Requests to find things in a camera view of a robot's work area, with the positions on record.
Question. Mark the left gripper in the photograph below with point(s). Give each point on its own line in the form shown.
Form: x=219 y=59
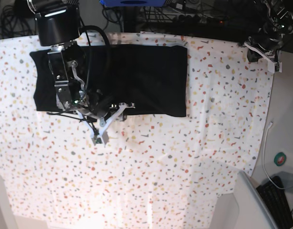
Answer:
x=266 y=42

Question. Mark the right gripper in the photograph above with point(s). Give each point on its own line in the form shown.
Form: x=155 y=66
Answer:
x=97 y=105

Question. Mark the black t-shirt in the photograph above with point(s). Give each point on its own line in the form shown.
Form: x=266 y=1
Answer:
x=152 y=77

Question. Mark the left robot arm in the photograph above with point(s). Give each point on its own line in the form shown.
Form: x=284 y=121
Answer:
x=277 y=21

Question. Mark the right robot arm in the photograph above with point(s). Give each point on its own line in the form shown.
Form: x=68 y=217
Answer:
x=64 y=71

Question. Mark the terrazzo pattern tablecloth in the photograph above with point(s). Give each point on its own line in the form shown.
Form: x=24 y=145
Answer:
x=157 y=171

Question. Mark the blue device top edge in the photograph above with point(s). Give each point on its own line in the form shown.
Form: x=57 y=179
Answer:
x=135 y=3

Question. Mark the green tape roll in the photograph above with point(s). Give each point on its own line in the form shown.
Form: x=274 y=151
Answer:
x=280 y=159

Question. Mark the black keyboard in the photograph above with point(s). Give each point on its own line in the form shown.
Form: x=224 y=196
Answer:
x=277 y=204

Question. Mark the grey laptop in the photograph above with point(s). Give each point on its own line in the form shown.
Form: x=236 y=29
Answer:
x=253 y=213

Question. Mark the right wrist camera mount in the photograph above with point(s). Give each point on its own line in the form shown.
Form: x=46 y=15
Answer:
x=98 y=125

